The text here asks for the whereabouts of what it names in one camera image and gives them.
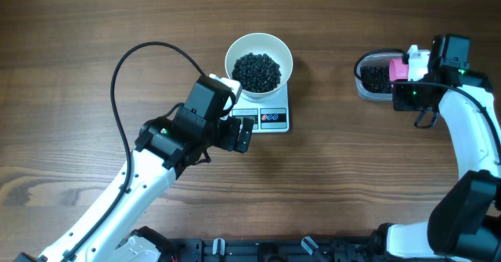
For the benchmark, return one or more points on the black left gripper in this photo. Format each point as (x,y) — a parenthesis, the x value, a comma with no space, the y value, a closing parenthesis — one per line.
(229,141)

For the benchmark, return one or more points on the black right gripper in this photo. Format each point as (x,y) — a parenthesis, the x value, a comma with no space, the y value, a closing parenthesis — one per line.
(400,100)

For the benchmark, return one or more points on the pink scoop blue handle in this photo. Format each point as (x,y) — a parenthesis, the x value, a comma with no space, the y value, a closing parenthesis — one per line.
(398,70)

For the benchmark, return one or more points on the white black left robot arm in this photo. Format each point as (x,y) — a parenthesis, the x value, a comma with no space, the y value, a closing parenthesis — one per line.
(163,150)

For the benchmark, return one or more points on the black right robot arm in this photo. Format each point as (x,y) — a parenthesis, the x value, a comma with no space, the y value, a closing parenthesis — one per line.
(440,81)

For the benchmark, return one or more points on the white digital kitchen scale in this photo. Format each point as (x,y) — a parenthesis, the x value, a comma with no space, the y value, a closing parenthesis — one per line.
(270,112)

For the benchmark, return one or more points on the white round bowl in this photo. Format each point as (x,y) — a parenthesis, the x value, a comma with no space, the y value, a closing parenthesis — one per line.
(261,43)

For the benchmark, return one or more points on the clear plastic container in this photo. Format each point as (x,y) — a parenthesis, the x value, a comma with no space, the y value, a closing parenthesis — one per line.
(381,59)

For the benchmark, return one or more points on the black beans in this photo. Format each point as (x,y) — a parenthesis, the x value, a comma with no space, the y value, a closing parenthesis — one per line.
(259,73)

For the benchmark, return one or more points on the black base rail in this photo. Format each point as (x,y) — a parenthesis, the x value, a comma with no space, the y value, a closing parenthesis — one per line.
(349,249)

